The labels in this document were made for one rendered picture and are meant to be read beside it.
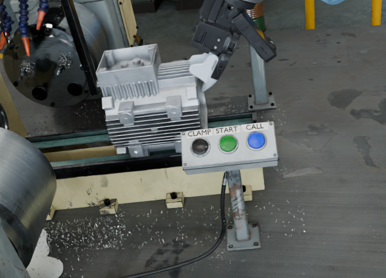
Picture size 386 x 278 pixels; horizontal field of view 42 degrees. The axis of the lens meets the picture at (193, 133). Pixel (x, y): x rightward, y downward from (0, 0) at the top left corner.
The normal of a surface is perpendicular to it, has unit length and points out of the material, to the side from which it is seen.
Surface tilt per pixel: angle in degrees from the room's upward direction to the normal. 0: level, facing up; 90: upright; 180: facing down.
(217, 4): 90
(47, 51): 90
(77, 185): 90
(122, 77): 90
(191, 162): 34
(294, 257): 0
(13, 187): 62
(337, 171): 0
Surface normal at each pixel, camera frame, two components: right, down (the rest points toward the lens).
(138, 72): -0.04, 0.59
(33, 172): 0.87, -0.39
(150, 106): -0.16, -0.80
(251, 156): -0.15, -0.34
